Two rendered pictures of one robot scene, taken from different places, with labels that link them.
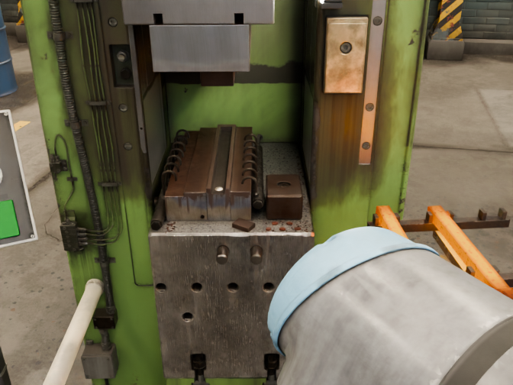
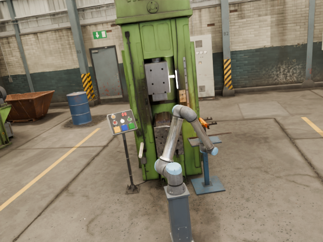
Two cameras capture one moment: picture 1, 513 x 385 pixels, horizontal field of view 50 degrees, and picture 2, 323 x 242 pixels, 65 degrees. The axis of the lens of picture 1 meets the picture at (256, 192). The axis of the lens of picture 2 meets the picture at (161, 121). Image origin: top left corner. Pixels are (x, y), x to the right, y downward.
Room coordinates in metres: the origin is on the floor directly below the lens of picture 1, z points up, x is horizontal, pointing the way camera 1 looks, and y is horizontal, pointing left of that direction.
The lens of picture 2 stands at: (-2.24, 0.06, 2.01)
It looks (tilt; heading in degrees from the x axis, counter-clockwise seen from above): 17 degrees down; 1
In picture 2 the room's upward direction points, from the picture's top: 7 degrees counter-clockwise
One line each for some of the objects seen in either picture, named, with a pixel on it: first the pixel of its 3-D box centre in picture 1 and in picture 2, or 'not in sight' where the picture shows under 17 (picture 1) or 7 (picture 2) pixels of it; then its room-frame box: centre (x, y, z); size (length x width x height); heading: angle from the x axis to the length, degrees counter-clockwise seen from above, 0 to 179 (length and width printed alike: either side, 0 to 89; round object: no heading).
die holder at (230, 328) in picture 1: (237, 248); (168, 134); (1.35, 0.06, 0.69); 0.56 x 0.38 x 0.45; 0
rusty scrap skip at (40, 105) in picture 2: not in sight; (23, 107); (6.39, 4.92, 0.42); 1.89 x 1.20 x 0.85; 79
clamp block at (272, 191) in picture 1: (283, 195); not in sight; (1.19, -0.07, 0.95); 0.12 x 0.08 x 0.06; 0
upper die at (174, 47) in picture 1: (208, 28); (159, 94); (1.34, 0.11, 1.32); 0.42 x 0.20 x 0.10; 0
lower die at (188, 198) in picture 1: (214, 166); (162, 118); (1.34, 0.11, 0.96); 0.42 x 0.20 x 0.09; 0
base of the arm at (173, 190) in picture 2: not in sight; (175, 185); (-0.03, 0.04, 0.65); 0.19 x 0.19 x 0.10
